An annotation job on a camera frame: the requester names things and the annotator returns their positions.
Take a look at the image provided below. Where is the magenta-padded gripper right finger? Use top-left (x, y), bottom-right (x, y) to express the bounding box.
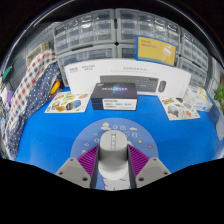
top-left (126, 143), bottom-right (172, 190)

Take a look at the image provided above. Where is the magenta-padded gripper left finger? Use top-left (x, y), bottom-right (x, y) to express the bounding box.
top-left (54, 144), bottom-right (100, 190)

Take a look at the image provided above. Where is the white computer mouse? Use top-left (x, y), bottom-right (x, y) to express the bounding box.
top-left (98, 130), bottom-right (130, 183)

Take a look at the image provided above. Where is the round cartoon-print mouse pad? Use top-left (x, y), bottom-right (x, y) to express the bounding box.
top-left (69, 118), bottom-right (161, 191)

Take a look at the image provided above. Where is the animal-print sticker sheet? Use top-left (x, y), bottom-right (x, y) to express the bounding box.
top-left (159, 95), bottom-right (201, 121)

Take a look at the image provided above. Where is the food-print sticker sheet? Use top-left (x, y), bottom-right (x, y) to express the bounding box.
top-left (44, 91), bottom-right (92, 114)

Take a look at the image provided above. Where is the navy polka-dot cloth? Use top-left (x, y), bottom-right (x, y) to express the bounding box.
top-left (6, 61), bottom-right (63, 161)

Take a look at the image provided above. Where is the white tissue pack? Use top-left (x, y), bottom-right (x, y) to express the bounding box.
top-left (183, 85), bottom-right (213, 113)

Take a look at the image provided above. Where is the yellow toy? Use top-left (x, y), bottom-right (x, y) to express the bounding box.
top-left (49, 79), bottom-right (62, 96)

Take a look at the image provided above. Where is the small dark labelled box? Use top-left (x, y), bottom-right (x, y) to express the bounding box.
top-left (89, 82), bottom-right (139, 111)

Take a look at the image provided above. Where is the white keyboard packaging box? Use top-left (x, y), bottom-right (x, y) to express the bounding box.
top-left (63, 59), bottom-right (193, 98)

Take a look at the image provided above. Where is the green leafy plant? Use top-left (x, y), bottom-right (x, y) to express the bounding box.
top-left (213, 83), bottom-right (224, 114)

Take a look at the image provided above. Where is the red-blue checkered cloth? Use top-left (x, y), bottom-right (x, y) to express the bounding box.
top-left (4, 49), bottom-right (58, 134)

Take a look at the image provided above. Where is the grey wide-drawer cabinet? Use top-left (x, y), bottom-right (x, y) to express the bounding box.
top-left (56, 44), bottom-right (118, 68)

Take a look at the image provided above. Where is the yellow and blue card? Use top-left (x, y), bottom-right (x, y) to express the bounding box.
top-left (134, 35), bottom-right (178, 67)

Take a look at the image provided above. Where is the white woven basket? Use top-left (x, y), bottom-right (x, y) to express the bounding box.
top-left (25, 42), bottom-right (54, 66)

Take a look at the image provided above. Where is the grey small-drawer cabinet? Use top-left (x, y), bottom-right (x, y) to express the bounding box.
top-left (53, 9), bottom-right (118, 55)
top-left (114, 8), bottom-right (183, 68)
top-left (179, 28), bottom-right (210, 88)

